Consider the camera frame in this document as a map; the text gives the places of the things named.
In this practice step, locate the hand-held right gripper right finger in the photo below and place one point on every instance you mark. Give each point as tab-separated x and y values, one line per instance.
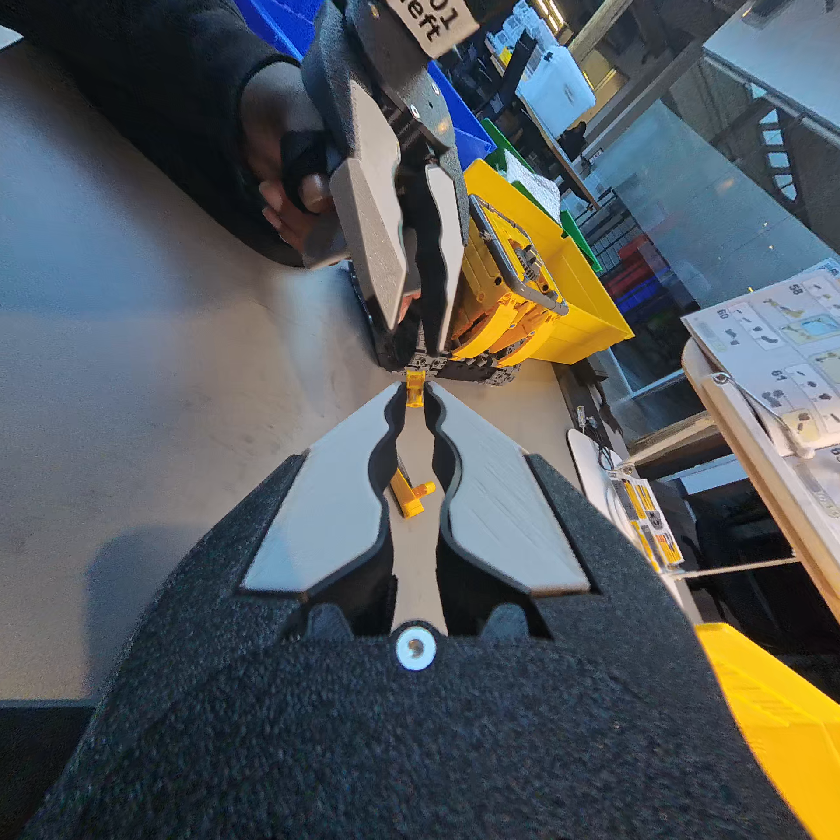
519	519

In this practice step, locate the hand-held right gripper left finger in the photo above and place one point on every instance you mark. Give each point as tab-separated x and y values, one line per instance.
315	525

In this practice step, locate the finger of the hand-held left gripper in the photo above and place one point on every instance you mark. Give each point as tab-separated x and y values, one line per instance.
446	236
374	197

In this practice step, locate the yellow tracked brick vehicle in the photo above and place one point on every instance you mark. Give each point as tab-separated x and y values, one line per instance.
505	302

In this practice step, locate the yellow brick piece grey axle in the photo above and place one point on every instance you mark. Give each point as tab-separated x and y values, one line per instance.
410	492

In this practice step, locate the small yellow brick connector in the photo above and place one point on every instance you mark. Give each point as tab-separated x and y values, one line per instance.
415	387

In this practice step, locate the instruction booklet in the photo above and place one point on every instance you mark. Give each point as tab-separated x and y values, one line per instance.
775	355

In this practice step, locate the yellow plastic bin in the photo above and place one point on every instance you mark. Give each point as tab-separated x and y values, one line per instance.
584	309
788	735

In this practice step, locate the grey desk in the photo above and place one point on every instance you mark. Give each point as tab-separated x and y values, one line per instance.
131	460

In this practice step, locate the person's left hand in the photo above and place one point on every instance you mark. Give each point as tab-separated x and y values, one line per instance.
269	131

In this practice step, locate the white round stand base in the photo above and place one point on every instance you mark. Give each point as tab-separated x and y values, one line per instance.
597	486

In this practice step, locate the blue plastic bin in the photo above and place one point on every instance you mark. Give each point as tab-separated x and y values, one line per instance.
460	125

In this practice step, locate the white plastic bag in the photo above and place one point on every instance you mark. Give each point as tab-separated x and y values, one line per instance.
532	184

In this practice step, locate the green plastic bin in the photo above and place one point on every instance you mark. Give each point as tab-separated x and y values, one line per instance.
578	236

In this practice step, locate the sticker sheet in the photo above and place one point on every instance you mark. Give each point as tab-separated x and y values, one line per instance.
650	525

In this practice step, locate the stack of coloured crates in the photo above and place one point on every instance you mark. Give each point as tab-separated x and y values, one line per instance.
637	276

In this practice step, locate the wooden booklet stand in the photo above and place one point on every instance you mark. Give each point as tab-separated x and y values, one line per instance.
775	499

